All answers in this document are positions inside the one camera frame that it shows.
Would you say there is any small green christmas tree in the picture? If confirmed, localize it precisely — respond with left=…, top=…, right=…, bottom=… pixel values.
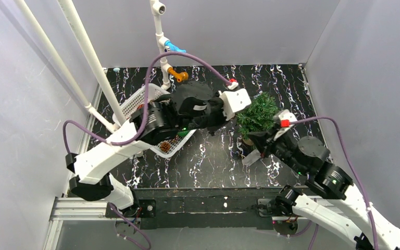
left=236, top=92, right=279, bottom=146

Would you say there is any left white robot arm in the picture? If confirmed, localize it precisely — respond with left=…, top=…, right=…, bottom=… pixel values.
left=66, top=81, right=238, bottom=210

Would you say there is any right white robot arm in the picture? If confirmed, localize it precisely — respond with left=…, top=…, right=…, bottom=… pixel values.
left=248, top=129, right=400, bottom=249

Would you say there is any green glitter ornament ball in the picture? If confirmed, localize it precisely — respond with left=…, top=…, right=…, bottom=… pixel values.
left=178, top=130, right=190, bottom=138

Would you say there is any orange pipe valve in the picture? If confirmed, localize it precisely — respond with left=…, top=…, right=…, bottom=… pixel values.
left=168, top=67, right=189, bottom=83

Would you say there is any white plastic basket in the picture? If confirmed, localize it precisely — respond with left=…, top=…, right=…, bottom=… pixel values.
left=120, top=83, right=196, bottom=158

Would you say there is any brown pine cone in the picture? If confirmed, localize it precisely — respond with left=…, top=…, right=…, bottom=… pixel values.
left=159, top=141, right=171, bottom=153

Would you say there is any blue pipe valve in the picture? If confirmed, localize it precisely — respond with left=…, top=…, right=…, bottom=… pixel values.
left=164, top=40, right=186, bottom=53

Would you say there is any thin white diagonal pole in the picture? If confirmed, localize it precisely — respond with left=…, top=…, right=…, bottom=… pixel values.
left=15, top=0, right=120, bottom=133

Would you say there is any white pvc pipe stand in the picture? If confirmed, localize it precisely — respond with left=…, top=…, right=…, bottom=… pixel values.
left=149, top=0, right=172, bottom=90

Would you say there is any thick white diagonal pole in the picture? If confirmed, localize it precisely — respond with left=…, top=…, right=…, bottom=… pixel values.
left=58, top=1, right=126, bottom=124

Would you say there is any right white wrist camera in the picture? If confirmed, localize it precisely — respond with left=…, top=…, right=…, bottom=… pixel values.
left=274, top=109, right=298, bottom=141

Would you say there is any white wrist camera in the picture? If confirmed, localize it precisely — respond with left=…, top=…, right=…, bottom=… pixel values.
left=219, top=79, right=252, bottom=121
left=274, top=109, right=298, bottom=141

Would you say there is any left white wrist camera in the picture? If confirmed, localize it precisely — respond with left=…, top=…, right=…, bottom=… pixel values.
left=219, top=79, right=252, bottom=121

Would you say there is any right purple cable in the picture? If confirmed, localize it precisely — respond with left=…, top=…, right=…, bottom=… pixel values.
left=290, top=116, right=380, bottom=250

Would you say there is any aluminium frame rail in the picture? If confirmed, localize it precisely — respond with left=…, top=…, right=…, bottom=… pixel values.
left=43, top=82, right=118, bottom=250

